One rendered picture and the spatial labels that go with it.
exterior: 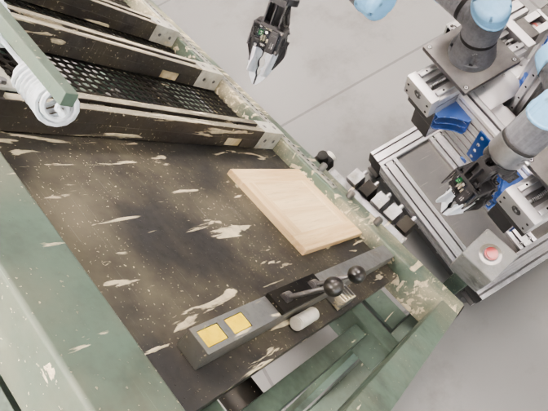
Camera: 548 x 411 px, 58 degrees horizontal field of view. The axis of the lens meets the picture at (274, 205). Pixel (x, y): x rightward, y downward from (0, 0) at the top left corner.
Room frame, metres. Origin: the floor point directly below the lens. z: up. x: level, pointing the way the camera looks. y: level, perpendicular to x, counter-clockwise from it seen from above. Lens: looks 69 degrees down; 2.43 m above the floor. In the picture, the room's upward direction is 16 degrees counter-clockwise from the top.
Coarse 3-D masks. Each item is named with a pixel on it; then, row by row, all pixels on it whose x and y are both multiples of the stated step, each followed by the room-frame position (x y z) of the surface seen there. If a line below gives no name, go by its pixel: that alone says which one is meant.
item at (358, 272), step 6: (348, 270) 0.20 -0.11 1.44; (354, 270) 0.20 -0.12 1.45; (360, 270) 0.19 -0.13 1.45; (342, 276) 0.20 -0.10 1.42; (348, 276) 0.19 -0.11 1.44; (354, 276) 0.19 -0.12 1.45; (360, 276) 0.18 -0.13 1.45; (312, 282) 0.21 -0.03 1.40; (318, 282) 0.20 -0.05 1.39; (354, 282) 0.18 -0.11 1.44; (360, 282) 0.17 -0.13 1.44; (312, 288) 0.20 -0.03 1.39
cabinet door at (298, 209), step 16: (240, 176) 0.58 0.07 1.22; (256, 176) 0.60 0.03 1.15; (272, 176) 0.62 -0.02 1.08; (288, 176) 0.64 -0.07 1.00; (304, 176) 0.66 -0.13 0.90; (256, 192) 0.52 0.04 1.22; (272, 192) 0.54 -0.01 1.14; (288, 192) 0.55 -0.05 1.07; (304, 192) 0.57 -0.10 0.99; (320, 192) 0.59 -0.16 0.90; (272, 208) 0.47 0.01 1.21; (288, 208) 0.48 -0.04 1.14; (304, 208) 0.49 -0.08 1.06; (320, 208) 0.51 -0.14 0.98; (336, 208) 0.52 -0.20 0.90; (288, 224) 0.41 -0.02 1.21; (304, 224) 0.42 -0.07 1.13; (320, 224) 0.43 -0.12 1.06; (336, 224) 0.44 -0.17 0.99; (352, 224) 0.45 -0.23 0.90; (288, 240) 0.37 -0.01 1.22; (304, 240) 0.36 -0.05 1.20; (320, 240) 0.37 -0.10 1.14; (336, 240) 0.37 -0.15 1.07
